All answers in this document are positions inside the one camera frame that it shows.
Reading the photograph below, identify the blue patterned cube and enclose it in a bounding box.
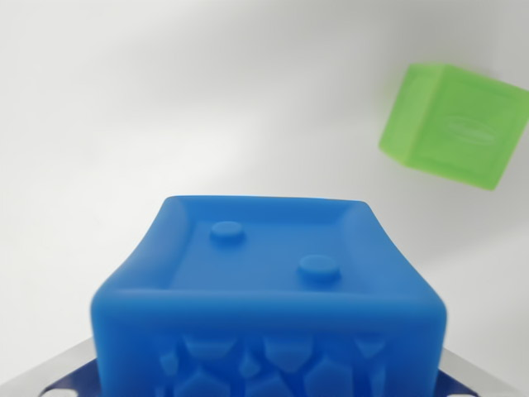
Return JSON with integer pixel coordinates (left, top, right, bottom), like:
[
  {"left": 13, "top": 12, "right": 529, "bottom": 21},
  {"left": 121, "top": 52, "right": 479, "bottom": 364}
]
[{"left": 89, "top": 194, "right": 449, "bottom": 397}]

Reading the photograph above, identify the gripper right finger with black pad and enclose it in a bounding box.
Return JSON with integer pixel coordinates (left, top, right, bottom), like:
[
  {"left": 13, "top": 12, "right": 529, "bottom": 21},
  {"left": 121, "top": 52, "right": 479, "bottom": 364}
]
[{"left": 433, "top": 346, "right": 529, "bottom": 397}]

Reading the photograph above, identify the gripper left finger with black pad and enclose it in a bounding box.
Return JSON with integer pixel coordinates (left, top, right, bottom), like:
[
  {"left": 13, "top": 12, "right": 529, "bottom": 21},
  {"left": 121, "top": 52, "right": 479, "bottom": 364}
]
[{"left": 0, "top": 337, "right": 101, "bottom": 397}]

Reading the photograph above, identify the green translucent cube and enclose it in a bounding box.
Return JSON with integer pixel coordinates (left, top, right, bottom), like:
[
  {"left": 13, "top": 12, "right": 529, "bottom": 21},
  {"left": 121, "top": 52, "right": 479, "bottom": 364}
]
[{"left": 378, "top": 62, "right": 529, "bottom": 192}]

